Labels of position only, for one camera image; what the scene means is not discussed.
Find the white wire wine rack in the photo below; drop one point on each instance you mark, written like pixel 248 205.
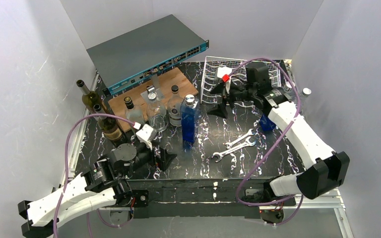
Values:
pixel 209 80

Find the small silver wrench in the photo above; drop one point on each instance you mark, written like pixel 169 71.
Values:
pixel 230 144

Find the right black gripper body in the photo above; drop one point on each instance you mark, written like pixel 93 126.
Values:
pixel 229 93

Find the black base frame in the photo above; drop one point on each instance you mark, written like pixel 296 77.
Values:
pixel 152 198

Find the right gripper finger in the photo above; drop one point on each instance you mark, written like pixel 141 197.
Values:
pixel 218 89
pixel 219 110

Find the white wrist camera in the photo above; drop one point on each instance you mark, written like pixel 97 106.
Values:
pixel 223 74
pixel 145 134

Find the grey network switch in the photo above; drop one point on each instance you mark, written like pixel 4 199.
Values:
pixel 135 56

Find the dark green wine bottle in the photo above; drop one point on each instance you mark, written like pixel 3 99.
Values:
pixel 112 130

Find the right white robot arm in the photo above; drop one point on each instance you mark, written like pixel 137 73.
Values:
pixel 325 169

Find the large silver wrench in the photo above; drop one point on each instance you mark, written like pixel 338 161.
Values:
pixel 218 156

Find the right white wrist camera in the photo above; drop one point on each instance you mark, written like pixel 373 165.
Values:
pixel 223 74

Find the clear bottle white cap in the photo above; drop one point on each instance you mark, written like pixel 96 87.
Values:
pixel 156 113

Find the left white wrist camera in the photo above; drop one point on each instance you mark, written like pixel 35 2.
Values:
pixel 145 134

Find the clear liquor bottle black cap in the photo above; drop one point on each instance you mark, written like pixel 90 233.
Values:
pixel 174 107

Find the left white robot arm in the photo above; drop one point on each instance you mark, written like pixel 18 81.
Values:
pixel 104 184

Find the dark wine bottle gold label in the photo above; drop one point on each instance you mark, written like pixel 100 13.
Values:
pixel 90 98

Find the silver metal stand bracket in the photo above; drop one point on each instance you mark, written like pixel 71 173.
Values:
pixel 155 87

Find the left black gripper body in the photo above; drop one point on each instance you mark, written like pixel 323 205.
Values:
pixel 156 154

